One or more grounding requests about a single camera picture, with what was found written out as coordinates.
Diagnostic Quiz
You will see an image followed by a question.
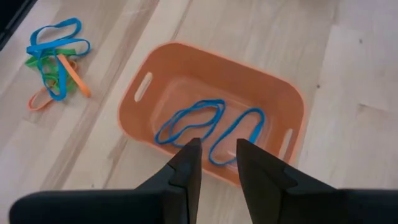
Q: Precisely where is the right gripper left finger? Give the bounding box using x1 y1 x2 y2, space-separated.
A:
9 138 203 224

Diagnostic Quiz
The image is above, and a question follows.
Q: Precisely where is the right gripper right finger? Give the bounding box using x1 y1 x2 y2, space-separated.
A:
237 139 398 224

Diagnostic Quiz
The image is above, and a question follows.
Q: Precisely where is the orange rubber band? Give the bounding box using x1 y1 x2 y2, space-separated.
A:
27 60 78 111
57 53 92 98

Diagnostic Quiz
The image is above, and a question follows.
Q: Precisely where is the green rubber band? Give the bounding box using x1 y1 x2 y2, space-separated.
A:
24 48 78 94

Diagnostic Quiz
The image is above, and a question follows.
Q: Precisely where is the orange plastic basket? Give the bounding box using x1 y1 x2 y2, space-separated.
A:
117 41 307 187

